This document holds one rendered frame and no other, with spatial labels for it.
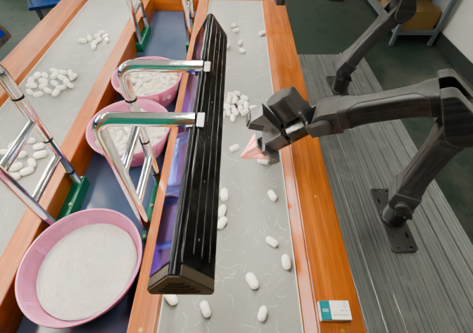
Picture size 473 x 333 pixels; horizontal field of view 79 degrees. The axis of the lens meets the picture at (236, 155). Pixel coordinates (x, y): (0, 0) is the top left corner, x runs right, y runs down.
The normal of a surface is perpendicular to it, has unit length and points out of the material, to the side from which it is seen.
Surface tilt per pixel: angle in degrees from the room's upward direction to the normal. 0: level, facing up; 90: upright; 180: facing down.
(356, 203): 0
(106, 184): 0
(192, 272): 58
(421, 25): 90
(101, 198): 0
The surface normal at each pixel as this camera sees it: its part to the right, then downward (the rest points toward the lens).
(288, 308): 0.02, -0.65
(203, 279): 0.85, -0.33
